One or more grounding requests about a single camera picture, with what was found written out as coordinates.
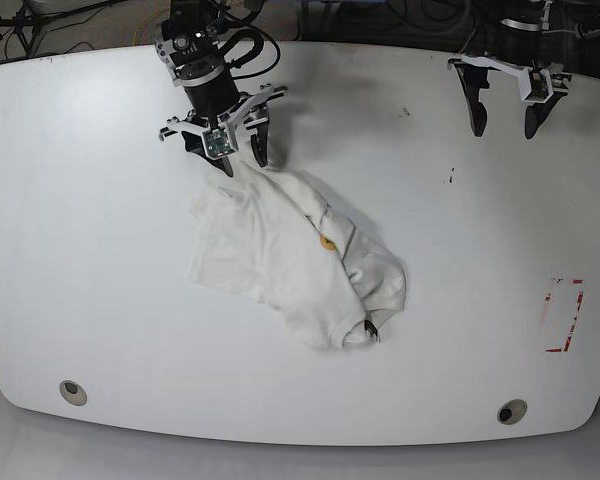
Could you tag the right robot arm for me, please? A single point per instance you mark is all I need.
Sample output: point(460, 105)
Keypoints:
point(201, 44)

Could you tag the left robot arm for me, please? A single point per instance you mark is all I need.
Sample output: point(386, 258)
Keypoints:
point(519, 27)

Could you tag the white power strip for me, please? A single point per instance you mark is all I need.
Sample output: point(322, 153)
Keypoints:
point(589, 28)

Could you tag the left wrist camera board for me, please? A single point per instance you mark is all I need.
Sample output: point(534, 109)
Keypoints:
point(535, 86)

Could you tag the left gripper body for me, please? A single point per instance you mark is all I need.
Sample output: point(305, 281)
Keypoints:
point(559, 79)

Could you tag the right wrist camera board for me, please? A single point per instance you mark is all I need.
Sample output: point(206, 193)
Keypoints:
point(220, 142)

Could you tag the red tape marking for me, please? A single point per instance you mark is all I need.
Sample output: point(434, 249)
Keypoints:
point(560, 314)

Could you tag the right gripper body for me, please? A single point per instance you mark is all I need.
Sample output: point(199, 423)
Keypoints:
point(215, 100)

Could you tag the black tripod stand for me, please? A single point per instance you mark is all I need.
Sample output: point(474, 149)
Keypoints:
point(28, 24)

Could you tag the left table grommet hole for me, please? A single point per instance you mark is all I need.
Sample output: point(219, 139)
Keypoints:
point(73, 393)

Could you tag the table grommet hole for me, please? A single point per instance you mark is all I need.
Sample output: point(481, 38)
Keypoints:
point(73, 393)
point(512, 412)

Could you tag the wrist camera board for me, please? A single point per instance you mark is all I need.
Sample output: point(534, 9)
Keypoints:
point(220, 142)
point(535, 86)

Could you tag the right table grommet hole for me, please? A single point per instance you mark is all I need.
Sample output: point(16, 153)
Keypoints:
point(512, 412)

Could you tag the white T-shirt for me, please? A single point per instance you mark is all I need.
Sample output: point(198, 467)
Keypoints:
point(272, 237)

